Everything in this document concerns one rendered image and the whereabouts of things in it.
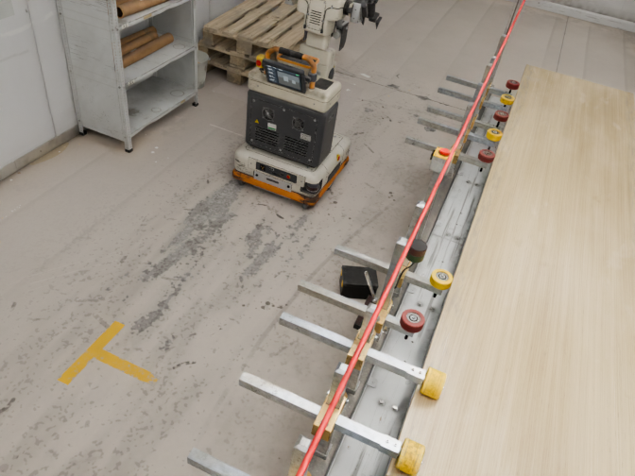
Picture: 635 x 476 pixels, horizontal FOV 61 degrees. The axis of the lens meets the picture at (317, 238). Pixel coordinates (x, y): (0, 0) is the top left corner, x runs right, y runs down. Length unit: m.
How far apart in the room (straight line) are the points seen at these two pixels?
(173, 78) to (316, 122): 1.78
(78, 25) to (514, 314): 3.12
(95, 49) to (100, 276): 1.52
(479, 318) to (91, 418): 1.69
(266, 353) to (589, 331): 1.49
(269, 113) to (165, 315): 1.41
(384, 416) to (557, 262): 0.93
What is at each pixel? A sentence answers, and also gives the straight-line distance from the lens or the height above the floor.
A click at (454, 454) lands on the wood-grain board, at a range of 1.61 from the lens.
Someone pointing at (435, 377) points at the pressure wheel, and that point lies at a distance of 1.63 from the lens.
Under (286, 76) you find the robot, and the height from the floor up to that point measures 0.88.
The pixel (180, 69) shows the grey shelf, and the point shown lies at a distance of 4.75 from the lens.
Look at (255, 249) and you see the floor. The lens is 3.32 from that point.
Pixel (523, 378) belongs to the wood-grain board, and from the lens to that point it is 1.85.
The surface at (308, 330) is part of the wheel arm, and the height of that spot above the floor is 0.96.
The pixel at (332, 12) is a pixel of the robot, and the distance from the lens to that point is 3.50.
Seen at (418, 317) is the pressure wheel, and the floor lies 0.91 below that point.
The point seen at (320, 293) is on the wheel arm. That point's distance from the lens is 1.91.
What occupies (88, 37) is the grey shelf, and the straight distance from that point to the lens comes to 3.94.
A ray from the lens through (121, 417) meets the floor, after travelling 2.64.
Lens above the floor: 2.24
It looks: 40 degrees down
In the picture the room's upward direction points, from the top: 9 degrees clockwise
